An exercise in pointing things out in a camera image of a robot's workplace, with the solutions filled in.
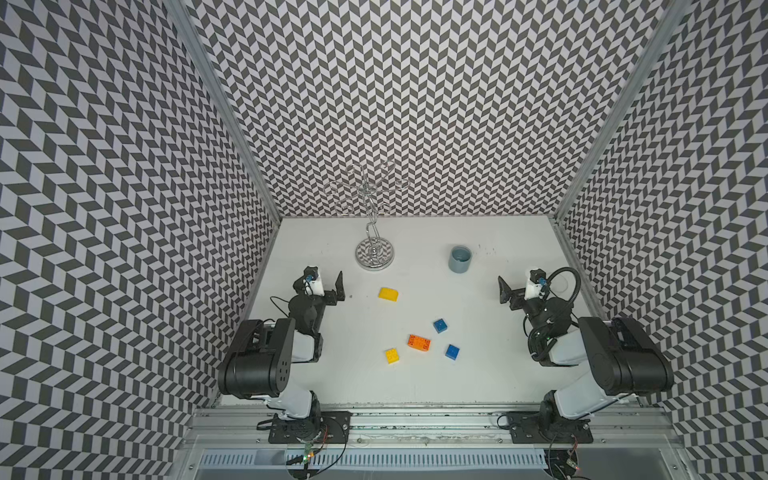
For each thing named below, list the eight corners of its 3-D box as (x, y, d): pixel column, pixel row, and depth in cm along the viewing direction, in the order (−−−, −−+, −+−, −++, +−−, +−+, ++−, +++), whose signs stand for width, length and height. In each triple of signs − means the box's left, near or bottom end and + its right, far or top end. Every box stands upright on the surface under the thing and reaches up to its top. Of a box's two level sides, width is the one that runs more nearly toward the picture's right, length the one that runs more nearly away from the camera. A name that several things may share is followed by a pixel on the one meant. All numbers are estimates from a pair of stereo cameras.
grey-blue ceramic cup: (449, 273, 103) (451, 263, 99) (447, 255, 109) (449, 245, 104) (470, 273, 104) (474, 263, 99) (467, 255, 109) (470, 245, 104)
